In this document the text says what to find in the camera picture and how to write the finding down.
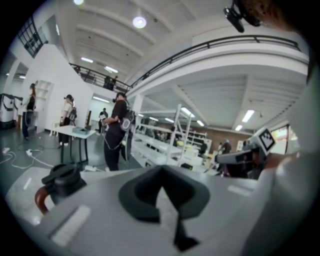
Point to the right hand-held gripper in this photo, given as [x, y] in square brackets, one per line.
[266, 140]

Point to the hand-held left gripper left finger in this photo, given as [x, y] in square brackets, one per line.
[140, 200]

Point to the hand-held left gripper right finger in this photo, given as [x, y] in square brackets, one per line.
[192, 200]

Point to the person's right forearm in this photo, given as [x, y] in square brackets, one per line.
[277, 160]

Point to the ceiling tube light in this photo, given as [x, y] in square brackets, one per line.
[188, 112]
[86, 60]
[248, 116]
[111, 69]

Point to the white power strip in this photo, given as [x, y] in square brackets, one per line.
[29, 151]
[90, 168]

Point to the person's white shirt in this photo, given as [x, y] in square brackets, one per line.
[287, 200]

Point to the black backpack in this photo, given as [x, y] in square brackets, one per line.
[127, 122]

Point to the white shelving rack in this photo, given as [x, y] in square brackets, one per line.
[178, 120]

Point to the white table with black legs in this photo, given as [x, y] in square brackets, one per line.
[66, 130]

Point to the long curved black railing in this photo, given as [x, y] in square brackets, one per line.
[208, 44]

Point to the person's head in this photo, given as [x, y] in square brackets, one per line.
[272, 12]

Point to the black balcony railing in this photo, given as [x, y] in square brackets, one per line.
[87, 72]

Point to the white plug adapter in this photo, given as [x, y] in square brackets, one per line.
[6, 150]

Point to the white machine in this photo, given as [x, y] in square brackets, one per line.
[17, 110]
[6, 112]

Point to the round ceiling light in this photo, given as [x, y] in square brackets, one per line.
[139, 22]
[78, 2]

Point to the black head-mounted camera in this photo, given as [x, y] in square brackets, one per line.
[236, 21]

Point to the white wall shelf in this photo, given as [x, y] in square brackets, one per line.
[45, 100]

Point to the black grid window frame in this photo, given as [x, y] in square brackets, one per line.
[32, 40]

